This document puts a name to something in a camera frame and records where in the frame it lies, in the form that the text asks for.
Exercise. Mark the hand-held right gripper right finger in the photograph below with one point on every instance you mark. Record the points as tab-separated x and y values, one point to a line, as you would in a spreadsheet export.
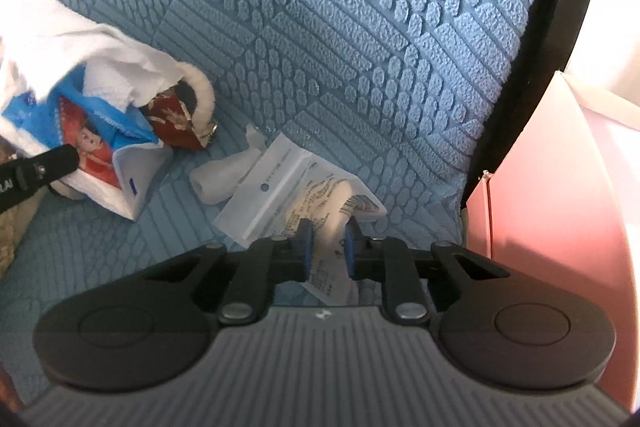
350	252

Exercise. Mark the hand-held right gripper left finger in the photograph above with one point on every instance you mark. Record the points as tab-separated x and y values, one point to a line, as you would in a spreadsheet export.
303	252

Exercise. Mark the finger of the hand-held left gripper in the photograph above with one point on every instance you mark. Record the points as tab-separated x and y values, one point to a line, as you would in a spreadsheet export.
52	169

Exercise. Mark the blue tissue pack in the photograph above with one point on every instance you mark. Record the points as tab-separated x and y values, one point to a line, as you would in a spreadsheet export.
95	147

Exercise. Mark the white plastic packet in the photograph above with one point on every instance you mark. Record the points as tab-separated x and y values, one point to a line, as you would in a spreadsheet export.
280	192

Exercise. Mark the pink cardboard box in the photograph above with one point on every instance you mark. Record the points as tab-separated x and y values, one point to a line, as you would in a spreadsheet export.
550	207

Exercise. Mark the clear crumpled plastic wrap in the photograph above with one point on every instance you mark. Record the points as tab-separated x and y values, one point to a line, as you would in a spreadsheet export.
220	179

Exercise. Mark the white tissue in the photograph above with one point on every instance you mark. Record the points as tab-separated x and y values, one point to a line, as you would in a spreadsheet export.
75	37

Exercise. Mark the blue textured chair cover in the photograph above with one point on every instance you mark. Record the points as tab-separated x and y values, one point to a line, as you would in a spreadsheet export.
375	57

